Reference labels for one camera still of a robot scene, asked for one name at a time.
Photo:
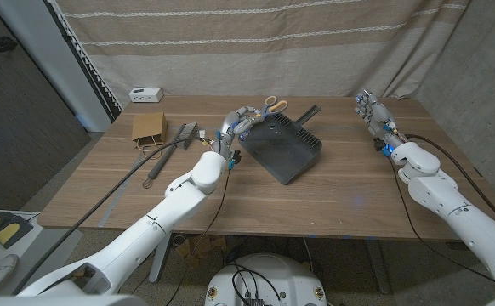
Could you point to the white table leg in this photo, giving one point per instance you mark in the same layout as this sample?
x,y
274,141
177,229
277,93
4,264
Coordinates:
x,y
160,259

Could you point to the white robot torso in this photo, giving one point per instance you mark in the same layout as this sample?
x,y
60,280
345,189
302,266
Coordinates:
x,y
269,276

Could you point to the beige striped curtain backdrop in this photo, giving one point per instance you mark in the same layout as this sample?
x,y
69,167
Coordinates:
x,y
252,55

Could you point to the white power strip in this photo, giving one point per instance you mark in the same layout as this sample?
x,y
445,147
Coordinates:
x,y
145,94

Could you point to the black strip with white trim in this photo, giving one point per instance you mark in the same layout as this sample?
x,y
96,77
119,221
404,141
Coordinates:
x,y
90,68

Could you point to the black plastic dustpan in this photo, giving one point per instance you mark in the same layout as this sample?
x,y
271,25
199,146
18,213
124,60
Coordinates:
x,y
281,149

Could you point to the grey table leg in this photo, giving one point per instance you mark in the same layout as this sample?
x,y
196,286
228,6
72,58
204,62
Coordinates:
x,y
377,263

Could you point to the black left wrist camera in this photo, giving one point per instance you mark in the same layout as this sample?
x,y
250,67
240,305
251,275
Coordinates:
x,y
234,158

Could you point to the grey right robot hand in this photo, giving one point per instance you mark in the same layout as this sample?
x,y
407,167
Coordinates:
x,y
377,115

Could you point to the grey floor mat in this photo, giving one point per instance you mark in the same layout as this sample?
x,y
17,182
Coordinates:
x,y
56,246

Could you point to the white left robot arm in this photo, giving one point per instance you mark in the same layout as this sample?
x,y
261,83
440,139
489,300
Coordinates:
x,y
154,221

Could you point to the brown cardboard scraps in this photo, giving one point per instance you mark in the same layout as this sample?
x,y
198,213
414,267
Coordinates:
x,y
200,246

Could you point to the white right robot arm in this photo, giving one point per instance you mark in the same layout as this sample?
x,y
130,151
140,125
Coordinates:
x,y
451,200

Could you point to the black hand brush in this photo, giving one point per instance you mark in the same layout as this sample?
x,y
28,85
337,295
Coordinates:
x,y
188,127

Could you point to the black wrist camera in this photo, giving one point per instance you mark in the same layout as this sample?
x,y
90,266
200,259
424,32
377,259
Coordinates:
x,y
234,158
380,145

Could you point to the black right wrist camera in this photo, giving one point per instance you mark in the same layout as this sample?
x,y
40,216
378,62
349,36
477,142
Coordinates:
x,y
380,145

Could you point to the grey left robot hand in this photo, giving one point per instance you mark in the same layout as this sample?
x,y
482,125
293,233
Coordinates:
x,y
229,125

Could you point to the brown paper bag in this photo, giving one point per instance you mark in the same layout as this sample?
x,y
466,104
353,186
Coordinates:
x,y
149,126

